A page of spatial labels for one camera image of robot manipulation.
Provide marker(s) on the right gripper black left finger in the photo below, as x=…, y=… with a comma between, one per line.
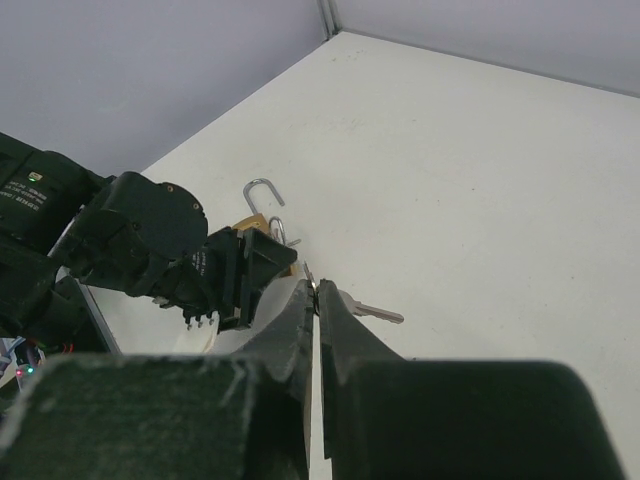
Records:
x=244, y=415

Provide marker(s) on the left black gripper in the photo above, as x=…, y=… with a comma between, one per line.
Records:
x=250, y=261

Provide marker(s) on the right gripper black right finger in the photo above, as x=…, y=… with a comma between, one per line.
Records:
x=388, y=417

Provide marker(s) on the large brass padlock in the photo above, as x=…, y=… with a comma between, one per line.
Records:
x=257, y=220

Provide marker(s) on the silver key set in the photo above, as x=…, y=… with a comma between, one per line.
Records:
x=355, y=307

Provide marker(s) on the small brass padlock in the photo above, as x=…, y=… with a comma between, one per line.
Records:
x=278, y=232

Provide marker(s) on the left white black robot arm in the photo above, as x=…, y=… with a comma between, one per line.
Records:
x=123, y=233

